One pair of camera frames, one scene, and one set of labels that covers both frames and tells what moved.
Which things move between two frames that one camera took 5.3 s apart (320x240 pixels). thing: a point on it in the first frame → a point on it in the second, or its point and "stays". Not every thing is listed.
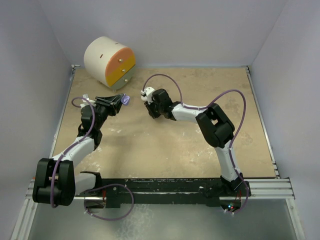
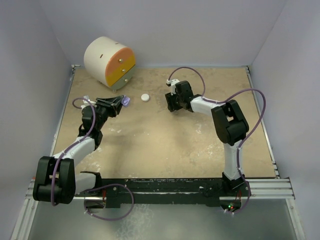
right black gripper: (152, 113) → (170, 99)
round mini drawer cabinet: (108, 61) stays
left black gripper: (115, 102) stays
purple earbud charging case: (125, 99) stays
